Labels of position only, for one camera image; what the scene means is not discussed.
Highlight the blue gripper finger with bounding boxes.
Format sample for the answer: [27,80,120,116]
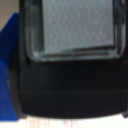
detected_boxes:
[0,12,22,122]

